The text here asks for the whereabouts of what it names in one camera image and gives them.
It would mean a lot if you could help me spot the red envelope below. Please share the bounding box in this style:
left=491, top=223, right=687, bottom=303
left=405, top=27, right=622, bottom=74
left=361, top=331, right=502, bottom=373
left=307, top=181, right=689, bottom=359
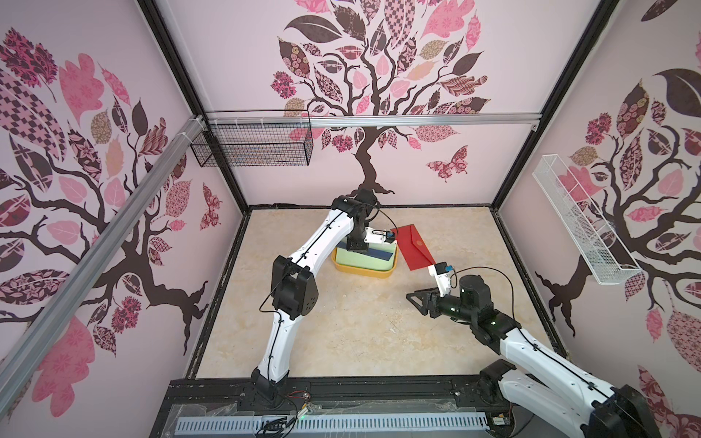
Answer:
left=392, top=224, right=436, bottom=271

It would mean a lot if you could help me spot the navy blue envelope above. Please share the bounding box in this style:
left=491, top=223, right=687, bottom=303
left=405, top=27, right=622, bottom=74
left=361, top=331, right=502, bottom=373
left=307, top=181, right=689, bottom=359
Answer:
left=366, top=247, right=394, bottom=261

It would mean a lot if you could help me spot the mint green envelope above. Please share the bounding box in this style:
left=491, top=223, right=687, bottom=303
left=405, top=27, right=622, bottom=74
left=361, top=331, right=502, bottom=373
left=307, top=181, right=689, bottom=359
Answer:
left=335, top=245, right=396, bottom=271

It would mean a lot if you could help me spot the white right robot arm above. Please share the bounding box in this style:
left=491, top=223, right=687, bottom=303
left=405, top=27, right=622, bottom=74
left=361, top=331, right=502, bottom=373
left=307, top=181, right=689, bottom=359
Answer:
left=406, top=271, right=661, bottom=437

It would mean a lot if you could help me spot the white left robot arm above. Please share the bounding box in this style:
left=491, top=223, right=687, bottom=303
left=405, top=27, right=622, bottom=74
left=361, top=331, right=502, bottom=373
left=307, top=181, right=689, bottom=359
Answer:
left=251, top=189, right=379, bottom=403

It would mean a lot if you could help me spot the yellow plastic storage box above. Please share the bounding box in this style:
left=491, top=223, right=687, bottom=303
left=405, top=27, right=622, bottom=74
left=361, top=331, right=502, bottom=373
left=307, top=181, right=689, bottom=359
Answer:
left=332, top=242, right=398, bottom=278

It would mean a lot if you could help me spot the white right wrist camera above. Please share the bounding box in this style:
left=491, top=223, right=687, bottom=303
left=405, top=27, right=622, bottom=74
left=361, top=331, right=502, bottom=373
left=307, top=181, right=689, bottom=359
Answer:
left=428, top=262, right=455, bottom=297

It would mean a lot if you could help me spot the black wire basket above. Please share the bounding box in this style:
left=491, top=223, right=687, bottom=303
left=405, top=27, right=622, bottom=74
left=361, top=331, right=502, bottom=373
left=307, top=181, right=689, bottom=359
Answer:
left=191, top=109, right=314, bottom=168

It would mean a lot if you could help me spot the white wire basket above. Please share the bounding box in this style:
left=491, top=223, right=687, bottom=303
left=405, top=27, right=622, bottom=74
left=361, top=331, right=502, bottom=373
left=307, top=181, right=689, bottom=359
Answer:
left=532, top=154, right=643, bottom=286

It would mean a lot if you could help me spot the aluminium rail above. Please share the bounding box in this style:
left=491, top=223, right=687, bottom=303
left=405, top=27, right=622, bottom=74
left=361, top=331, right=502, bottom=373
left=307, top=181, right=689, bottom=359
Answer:
left=0, top=115, right=206, bottom=417

